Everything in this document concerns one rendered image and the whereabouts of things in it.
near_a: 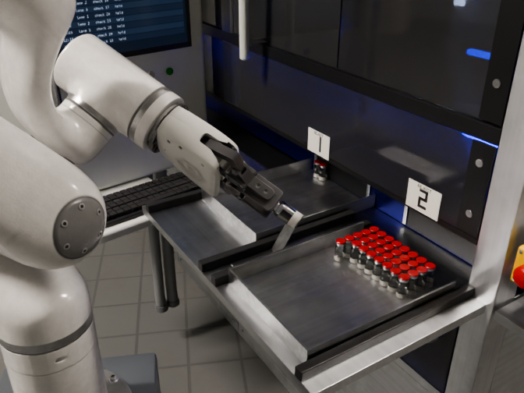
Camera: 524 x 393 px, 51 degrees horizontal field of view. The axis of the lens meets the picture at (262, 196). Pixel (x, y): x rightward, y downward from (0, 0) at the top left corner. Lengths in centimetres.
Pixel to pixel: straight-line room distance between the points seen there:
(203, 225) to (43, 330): 63
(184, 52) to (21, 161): 112
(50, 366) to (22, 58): 37
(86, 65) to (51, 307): 30
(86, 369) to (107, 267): 197
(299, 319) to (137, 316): 149
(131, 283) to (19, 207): 205
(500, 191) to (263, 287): 46
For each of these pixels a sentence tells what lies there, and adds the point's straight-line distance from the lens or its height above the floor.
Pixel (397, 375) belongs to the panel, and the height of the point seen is 55.
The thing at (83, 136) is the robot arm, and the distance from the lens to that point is 72.
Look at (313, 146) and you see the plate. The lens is 137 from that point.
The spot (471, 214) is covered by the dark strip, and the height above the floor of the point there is 104.
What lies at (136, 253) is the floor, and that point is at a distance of 282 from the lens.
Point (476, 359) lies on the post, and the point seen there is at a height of 75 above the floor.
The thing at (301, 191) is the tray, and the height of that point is 88.
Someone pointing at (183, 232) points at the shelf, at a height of 88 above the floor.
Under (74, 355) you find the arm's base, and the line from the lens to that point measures 77.
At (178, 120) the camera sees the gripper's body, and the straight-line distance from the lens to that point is 69.
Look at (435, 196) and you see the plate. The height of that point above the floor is 104.
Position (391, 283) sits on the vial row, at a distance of 108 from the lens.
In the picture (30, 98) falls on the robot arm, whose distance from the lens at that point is 67.
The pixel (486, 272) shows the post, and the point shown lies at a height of 94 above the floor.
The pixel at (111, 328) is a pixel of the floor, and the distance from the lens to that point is 240.
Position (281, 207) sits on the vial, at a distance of 69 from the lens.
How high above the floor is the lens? 153
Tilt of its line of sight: 28 degrees down
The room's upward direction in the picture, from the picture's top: straight up
